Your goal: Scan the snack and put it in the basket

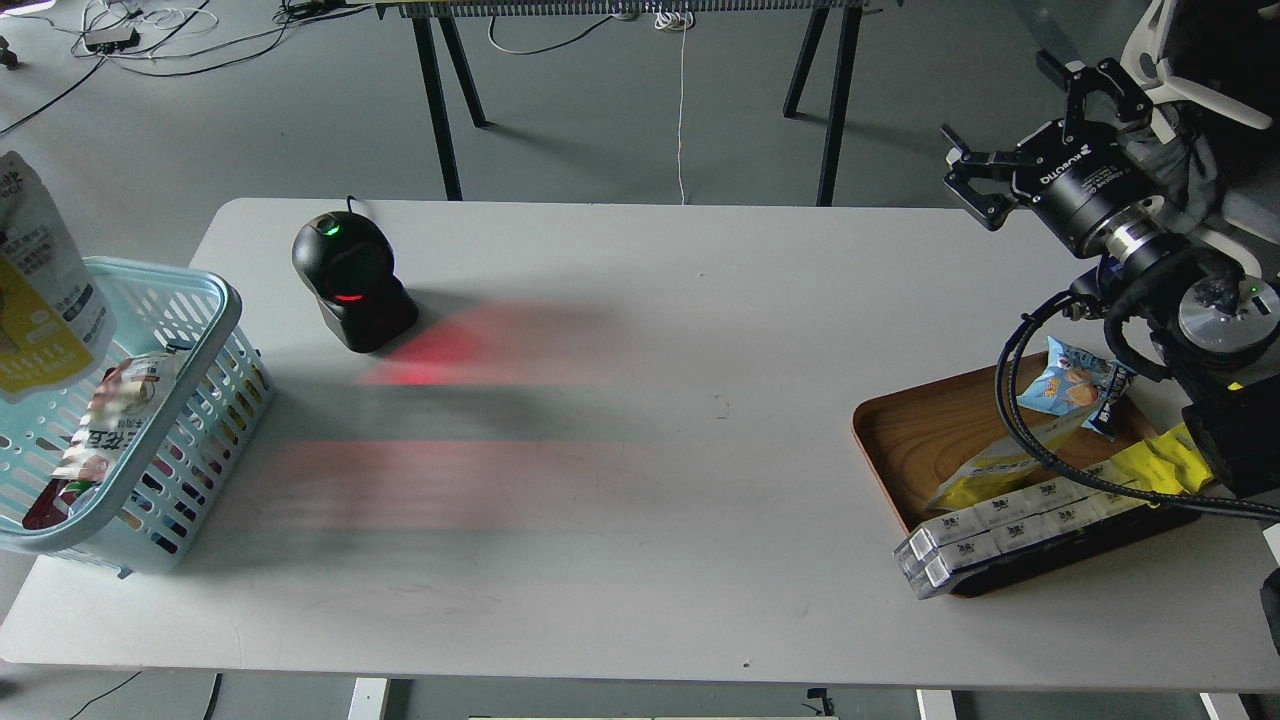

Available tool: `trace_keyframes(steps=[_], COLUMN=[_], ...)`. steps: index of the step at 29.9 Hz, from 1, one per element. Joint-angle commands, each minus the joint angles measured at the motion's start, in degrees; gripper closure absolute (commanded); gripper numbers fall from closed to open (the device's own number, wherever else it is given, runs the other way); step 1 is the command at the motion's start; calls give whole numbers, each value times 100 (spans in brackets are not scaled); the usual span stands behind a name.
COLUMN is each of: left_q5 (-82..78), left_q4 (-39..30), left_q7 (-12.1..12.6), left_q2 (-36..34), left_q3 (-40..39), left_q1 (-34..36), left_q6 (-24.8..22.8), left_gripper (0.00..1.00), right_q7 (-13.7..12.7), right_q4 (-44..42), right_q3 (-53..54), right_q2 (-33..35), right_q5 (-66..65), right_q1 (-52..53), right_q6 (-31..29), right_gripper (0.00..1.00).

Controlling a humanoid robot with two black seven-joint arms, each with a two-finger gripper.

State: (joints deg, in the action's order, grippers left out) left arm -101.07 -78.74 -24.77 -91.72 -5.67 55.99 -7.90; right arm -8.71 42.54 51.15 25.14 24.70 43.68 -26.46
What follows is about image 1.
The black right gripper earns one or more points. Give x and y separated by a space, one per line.
1090 185

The yellow white snack pouch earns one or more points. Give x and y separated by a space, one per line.
57 324

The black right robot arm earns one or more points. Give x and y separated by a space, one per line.
1170 309

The blue snack bag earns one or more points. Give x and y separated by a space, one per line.
1076 378

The yellow cartoon snack bag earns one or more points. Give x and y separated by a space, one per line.
1170 464

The white boxed snack pack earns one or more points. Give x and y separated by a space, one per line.
1007 538

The light blue plastic basket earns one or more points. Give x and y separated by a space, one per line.
147 513

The red white snack bag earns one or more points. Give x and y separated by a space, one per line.
129 395

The black trestle table legs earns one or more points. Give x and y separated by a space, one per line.
743 108

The brown wooden tray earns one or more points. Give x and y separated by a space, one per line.
914 440

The black barcode scanner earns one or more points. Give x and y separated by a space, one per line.
347 262

